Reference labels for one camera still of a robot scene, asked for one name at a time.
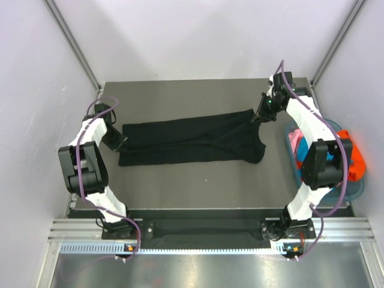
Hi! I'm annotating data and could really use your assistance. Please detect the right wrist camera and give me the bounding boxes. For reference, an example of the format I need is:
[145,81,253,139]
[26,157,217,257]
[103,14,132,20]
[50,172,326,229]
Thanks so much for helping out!
[268,71,296,96]

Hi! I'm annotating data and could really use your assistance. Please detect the slotted grey cable duct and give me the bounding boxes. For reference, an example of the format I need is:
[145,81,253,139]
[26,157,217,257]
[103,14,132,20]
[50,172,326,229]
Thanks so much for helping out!
[59,241,304,255]

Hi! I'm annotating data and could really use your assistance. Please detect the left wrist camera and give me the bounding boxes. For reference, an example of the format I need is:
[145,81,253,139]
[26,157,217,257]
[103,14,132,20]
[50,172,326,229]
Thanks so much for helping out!
[94,103,116,124]

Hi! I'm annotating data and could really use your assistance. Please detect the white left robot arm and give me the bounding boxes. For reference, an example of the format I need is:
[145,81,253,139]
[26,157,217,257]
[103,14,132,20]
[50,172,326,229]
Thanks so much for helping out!
[58,114,136,238]

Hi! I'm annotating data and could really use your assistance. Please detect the blue t shirt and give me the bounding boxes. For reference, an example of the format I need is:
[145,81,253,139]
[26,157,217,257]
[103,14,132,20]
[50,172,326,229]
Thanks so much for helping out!
[296,137,343,187]

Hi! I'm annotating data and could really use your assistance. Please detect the black t shirt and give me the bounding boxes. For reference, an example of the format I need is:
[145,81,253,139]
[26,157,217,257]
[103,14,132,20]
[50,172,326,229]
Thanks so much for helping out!
[119,109,266,167]

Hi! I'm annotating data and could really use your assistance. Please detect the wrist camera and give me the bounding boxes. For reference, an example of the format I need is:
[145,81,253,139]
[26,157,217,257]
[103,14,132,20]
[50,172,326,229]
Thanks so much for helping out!
[94,103,116,124]
[268,71,296,96]

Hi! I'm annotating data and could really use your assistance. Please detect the pink t shirt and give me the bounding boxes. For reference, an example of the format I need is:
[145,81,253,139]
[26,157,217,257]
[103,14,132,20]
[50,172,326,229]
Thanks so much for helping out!
[288,128,307,157]

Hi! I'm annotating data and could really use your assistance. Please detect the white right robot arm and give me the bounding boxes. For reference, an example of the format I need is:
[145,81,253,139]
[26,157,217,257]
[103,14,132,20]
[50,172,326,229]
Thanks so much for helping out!
[253,92,353,238]

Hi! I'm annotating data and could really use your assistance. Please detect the teal laundry basket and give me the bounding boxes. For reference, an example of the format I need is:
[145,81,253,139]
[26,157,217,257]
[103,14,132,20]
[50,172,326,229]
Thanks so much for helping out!
[285,120,366,204]

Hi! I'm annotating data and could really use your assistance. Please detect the aluminium frame rail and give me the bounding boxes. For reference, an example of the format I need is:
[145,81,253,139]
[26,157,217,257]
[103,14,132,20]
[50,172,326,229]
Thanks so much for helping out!
[49,217,376,242]

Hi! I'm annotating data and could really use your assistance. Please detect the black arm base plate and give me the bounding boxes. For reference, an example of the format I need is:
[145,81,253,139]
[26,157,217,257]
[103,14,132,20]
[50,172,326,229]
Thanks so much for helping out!
[96,209,316,250]

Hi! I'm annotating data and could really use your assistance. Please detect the orange t shirt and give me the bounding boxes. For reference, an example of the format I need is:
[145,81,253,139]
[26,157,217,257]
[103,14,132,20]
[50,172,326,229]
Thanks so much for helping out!
[337,130,366,182]

